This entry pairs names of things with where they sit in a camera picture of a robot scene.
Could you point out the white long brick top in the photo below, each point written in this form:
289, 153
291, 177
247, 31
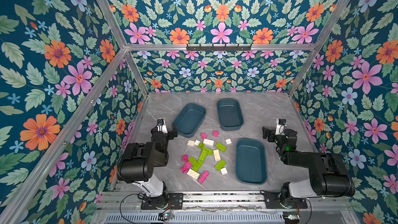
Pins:
208, 142

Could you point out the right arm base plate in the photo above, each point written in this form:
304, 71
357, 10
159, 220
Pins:
276, 200

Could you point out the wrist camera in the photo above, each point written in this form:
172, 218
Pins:
161, 126
280, 125

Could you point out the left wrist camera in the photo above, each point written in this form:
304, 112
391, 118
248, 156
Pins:
161, 126

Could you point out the cream long brick centre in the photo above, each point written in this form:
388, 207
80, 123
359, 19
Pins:
216, 155

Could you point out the green flat brick centre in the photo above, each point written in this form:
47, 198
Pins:
209, 152

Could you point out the white long brick bottom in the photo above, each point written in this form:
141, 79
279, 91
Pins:
193, 174

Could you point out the middle teal bin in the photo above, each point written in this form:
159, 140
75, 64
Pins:
230, 114

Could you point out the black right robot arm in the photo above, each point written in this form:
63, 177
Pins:
328, 176

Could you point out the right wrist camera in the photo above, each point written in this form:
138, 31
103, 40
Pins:
280, 125

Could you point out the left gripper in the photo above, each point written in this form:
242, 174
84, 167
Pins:
169, 133

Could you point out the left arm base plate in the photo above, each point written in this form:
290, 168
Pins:
168, 201

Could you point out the white long brick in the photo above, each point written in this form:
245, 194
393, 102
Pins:
193, 174
208, 142

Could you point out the white square brick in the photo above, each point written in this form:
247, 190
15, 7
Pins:
191, 143

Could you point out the pink long brick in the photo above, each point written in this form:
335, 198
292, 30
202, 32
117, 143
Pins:
187, 166
203, 177

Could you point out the pink long brick bottom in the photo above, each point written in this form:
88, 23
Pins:
203, 177

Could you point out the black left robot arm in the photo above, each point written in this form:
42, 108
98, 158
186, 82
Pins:
136, 166

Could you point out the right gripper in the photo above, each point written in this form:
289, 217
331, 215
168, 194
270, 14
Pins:
269, 132

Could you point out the teal bin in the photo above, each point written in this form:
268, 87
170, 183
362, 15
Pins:
230, 114
189, 120
251, 162

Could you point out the left teal bin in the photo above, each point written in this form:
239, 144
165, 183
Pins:
189, 120

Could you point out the black bracket on rail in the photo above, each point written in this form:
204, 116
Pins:
218, 47

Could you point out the right teal bin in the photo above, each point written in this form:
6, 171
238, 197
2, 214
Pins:
251, 162

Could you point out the green long brick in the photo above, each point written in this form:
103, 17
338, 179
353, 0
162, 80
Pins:
196, 165
220, 165
221, 147
203, 155

